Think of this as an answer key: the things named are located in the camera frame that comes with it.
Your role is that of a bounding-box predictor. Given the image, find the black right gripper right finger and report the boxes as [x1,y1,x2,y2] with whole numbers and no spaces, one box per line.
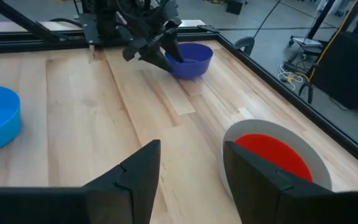
[223,141,358,224]

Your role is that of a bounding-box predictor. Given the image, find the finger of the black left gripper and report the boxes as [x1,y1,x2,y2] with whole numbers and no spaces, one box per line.
[122,38,174,75]
[161,17,185,63]

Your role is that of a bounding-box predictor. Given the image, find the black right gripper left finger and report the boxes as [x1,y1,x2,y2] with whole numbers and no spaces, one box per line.
[0,139,162,224]

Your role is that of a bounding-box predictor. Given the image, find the purple plastic bowl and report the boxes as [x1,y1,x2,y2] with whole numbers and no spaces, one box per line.
[164,42,214,80]

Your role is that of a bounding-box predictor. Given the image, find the red plastic bowl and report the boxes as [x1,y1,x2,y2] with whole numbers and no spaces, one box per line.
[234,133,314,183]

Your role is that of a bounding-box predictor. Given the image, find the white plastic bowl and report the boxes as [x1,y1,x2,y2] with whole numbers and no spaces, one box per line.
[219,118,333,198]

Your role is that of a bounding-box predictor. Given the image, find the wheeled equipment cart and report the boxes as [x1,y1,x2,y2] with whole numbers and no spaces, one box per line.
[288,35,323,56]

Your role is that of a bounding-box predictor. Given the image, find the black upright pole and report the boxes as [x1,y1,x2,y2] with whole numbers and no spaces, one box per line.
[305,0,337,40]

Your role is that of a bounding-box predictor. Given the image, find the large black cabinet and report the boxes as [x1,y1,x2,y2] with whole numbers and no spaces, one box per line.
[311,30,358,110]

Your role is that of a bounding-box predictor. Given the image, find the black floor cable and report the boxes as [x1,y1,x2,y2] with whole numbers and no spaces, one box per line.
[252,0,282,40]

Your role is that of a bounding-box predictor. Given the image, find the white floor cables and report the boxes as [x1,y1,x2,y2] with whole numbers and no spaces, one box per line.
[277,63,305,91]

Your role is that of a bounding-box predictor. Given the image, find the black diagonal frame strut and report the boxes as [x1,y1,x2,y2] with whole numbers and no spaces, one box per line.
[0,0,63,43]

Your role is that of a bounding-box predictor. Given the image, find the yellow hanging cable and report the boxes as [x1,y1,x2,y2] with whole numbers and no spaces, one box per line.
[307,0,358,82]

